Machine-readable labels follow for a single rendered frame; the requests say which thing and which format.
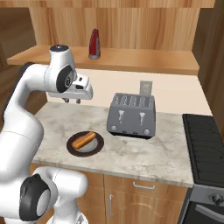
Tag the red condiment bottle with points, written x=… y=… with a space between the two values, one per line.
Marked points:
x=94 y=44

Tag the wooden shelf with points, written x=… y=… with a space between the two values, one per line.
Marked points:
x=110 y=58

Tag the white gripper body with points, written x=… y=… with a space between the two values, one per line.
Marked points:
x=76 y=93

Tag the grey wall outlet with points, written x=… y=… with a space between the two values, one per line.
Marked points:
x=145 y=87

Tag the hot dog bun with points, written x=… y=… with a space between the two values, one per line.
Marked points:
x=83 y=140

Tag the dark brown plate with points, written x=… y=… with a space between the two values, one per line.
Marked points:
x=85 y=143

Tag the grey four-slot toaster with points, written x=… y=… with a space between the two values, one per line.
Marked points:
x=131 y=116

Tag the black stove knob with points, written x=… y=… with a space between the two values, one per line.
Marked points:
x=217 y=199

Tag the black stove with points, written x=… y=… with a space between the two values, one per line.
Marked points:
x=204 y=163

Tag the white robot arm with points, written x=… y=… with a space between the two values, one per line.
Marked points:
x=20 y=137

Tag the wooden drawer front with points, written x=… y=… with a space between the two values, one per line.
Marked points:
x=145 y=185

